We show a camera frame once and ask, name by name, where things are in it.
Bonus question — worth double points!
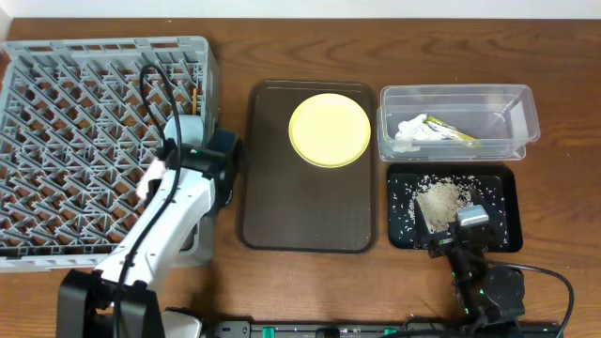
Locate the white round bowl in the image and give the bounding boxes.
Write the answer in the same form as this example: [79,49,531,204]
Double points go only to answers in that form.
[136,158,166,201]

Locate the light blue bowl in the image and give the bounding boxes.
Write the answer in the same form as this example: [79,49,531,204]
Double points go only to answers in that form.
[163,115,205,147]

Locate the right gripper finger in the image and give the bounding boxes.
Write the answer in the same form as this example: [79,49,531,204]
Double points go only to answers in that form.
[413,198,430,249]
[470,187,501,221]

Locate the green snack wrapper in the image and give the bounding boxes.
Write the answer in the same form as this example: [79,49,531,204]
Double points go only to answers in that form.
[424,116,480,147]

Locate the rice food scraps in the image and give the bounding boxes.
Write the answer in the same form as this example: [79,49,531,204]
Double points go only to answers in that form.
[387,173,509,252]

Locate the clear plastic container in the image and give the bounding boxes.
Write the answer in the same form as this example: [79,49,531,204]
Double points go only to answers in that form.
[378,84,541,162]

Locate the wooden chopstick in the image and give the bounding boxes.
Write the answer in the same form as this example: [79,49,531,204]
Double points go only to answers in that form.
[191,87,198,115]

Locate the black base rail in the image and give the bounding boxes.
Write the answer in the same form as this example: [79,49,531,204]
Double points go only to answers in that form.
[200,321,562,338]

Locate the yellow round plate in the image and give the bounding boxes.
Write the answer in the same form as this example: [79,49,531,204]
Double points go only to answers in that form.
[288,93,371,168]

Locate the black waste tray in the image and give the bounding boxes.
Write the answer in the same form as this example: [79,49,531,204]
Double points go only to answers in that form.
[387,163,523,253]

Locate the dark brown serving tray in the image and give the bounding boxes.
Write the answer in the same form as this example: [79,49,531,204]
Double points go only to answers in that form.
[238,80,378,254]

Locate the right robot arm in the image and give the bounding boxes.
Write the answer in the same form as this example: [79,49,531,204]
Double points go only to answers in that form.
[415,188,525,331]

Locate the grey plastic dish rack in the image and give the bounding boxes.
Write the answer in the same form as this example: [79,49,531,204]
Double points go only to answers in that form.
[1,37,220,273]

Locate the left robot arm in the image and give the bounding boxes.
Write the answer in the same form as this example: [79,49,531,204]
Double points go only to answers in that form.
[56,129,244,337]

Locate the white tissue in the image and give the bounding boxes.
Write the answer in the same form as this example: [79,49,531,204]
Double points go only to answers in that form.
[393,114,445,153]

